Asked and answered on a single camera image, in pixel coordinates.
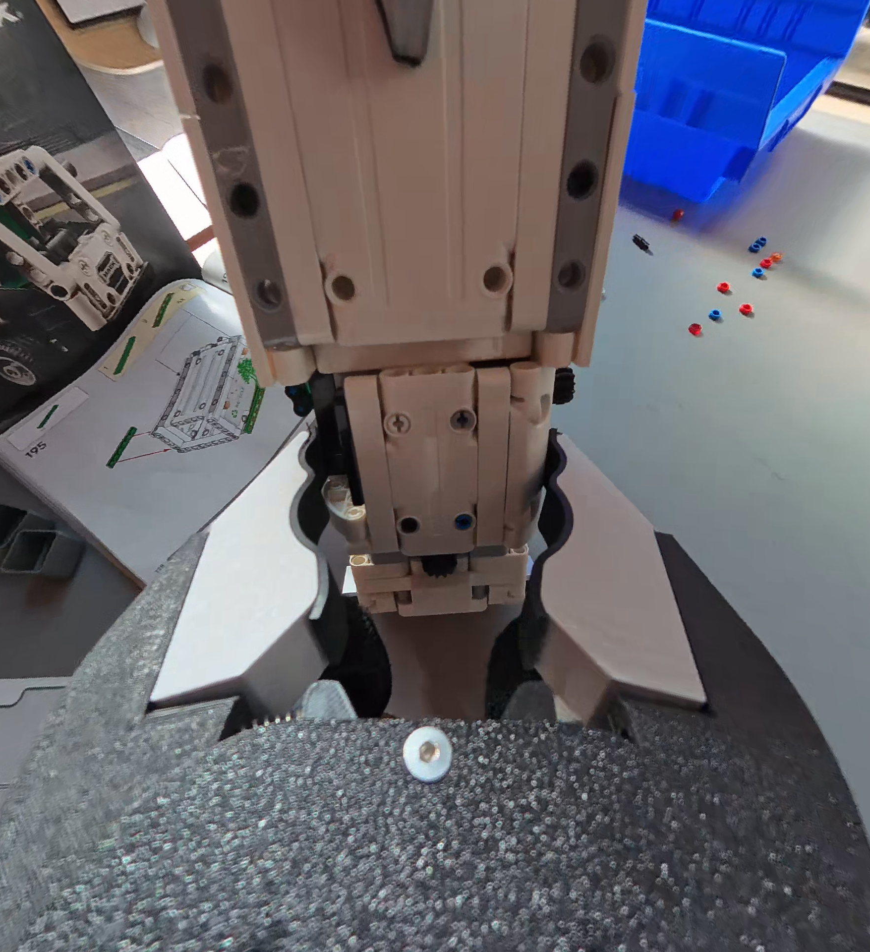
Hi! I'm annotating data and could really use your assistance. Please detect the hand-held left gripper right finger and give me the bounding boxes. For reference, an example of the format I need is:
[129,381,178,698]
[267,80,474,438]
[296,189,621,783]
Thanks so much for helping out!
[541,430,708,727]

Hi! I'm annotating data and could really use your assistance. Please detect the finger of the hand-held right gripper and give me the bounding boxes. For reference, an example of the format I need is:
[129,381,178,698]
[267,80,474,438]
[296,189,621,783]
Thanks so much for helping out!
[374,0,437,68]

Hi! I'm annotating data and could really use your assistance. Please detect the lego instruction booklet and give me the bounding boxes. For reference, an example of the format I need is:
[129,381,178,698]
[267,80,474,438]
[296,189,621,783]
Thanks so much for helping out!
[0,279,317,589]

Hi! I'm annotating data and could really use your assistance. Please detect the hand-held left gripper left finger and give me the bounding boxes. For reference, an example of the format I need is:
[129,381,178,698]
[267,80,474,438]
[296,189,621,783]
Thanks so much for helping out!
[148,427,332,726]

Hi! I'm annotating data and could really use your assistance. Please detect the black lego set box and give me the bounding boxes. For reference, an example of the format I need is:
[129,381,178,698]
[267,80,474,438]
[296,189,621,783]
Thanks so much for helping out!
[0,0,205,455]

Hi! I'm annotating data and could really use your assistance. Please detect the scattered red blue lego studs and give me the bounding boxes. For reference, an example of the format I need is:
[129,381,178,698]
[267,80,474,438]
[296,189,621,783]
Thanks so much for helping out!
[688,237,784,337]

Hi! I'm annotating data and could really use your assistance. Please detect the white green lego truck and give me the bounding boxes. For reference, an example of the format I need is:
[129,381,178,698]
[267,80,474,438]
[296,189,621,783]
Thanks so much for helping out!
[285,360,579,618]

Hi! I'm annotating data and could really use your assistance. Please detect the white lego truck container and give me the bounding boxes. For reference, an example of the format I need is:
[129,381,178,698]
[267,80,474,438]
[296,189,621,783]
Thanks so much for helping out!
[148,0,647,374]

